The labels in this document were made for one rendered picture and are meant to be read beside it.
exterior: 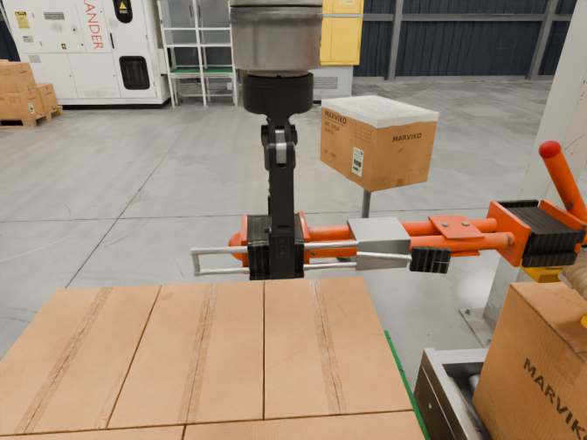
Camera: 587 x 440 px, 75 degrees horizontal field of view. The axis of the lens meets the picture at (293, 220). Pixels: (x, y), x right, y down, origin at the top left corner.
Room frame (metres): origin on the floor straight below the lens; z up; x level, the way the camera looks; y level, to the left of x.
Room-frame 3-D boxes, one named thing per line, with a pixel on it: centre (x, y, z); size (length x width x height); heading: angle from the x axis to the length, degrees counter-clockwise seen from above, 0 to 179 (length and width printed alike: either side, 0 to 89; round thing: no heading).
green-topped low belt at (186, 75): (7.80, 1.72, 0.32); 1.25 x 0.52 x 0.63; 94
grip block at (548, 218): (0.45, -0.32, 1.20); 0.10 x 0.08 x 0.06; 5
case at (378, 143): (2.28, -0.48, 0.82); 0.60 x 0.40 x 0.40; 24
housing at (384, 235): (0.44, -0.11, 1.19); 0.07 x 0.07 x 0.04; 5
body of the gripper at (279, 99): (0.42, 0.02, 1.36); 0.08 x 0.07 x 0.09; 4
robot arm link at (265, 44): (0.42, 0.02, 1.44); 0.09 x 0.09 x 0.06
